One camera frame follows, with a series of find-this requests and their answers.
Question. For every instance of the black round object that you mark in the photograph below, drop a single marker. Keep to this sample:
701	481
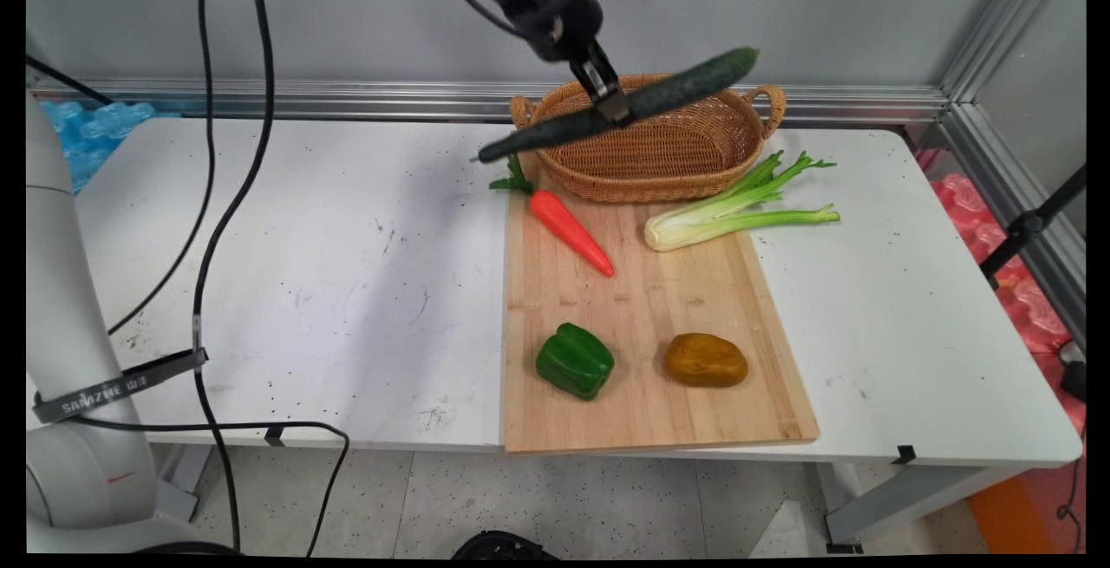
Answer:
503	545

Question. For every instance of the black tripod leg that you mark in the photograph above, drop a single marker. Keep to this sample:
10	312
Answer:
1032	223

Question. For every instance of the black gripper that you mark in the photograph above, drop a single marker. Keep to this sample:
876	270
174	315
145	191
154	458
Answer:
555	4

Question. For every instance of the woven wicker basket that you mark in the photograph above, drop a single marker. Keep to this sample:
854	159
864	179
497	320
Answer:
659	152

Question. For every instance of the wooden cutting board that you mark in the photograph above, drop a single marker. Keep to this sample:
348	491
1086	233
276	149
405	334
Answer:
650	360

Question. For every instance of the pink foam mat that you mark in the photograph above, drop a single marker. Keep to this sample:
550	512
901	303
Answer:
1010	282

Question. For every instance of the dark green cucumber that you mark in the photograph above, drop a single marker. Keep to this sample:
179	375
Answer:
685	87

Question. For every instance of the orange toy carrot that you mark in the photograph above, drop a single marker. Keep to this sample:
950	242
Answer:
568	225

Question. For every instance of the blue foam mat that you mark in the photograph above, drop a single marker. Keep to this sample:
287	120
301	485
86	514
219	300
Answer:
87	139

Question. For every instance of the orange floor mat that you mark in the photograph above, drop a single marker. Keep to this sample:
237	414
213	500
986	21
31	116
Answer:
1015	516

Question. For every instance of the brown potato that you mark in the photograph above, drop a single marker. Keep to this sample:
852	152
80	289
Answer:
706	360

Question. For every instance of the aluminium frame rail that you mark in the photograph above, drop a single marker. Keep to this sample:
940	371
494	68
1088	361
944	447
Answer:
347	100

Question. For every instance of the green bell pepper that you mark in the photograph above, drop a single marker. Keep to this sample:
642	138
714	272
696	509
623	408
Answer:
575	362

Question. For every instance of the white table leg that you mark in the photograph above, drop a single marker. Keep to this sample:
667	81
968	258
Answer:
910	499

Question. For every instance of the aluminium frame corner post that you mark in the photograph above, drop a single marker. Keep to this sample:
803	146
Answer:
1015	143

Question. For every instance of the green celery stalk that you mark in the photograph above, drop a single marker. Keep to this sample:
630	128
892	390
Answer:
728	212

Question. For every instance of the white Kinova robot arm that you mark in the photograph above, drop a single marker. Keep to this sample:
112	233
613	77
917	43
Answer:
74	377

